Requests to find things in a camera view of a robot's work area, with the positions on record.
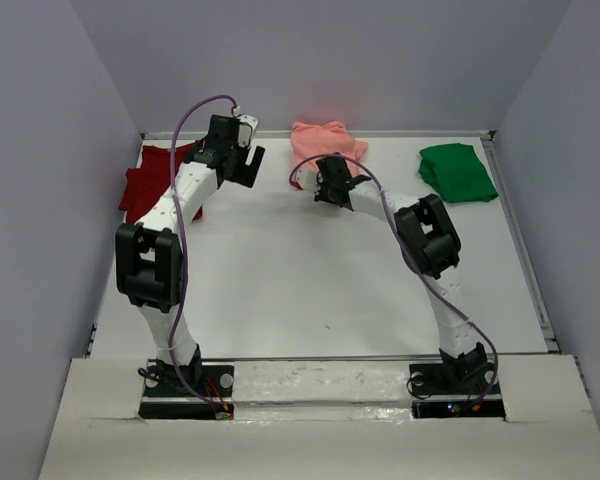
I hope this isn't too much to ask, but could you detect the white cardboard front cover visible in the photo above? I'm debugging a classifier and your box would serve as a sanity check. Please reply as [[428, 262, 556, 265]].
[[41, 355, 600, 479]]

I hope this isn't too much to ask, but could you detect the pink t-shirt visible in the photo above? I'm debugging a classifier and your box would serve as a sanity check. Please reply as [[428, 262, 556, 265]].
[[290, 121, 368, 165]]

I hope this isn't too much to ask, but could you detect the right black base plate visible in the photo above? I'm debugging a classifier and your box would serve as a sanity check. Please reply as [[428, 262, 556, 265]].
[[406, 362, 506, 420]]

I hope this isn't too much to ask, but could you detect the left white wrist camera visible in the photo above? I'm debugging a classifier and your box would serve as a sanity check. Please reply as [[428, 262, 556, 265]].
[[235, 114, 259, 148]]

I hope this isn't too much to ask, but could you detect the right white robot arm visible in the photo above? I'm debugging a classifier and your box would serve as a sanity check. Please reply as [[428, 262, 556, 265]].
[[314, 154, 498, 395]]

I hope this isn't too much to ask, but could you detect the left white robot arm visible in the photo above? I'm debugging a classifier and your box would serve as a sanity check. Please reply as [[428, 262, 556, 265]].
[[115, 114, 265, 395]]

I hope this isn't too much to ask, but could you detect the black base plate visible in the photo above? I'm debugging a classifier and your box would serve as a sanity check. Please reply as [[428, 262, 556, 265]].
[[406, 362, 506, 420], [137, 361, 235, 421]]

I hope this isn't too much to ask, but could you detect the red folded t-shirt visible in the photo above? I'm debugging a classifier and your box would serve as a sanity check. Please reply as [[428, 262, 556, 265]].
[[119, 142, 206, 226]]

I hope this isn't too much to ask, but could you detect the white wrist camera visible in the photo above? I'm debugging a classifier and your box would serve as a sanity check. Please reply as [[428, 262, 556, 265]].
[[291, 167, 319, 194], [235, 114, 259, 148]]

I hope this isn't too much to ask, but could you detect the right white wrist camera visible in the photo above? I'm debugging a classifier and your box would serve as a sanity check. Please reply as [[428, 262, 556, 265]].
[[291, 167, 319, 194]]

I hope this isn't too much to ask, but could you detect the green t-shirt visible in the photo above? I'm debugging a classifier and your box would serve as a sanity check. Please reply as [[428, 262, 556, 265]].
[[418, 143, 498, 203]]

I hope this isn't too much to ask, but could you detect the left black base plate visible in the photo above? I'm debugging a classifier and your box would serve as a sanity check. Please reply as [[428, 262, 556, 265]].
[[137, 361, 235, 421]]

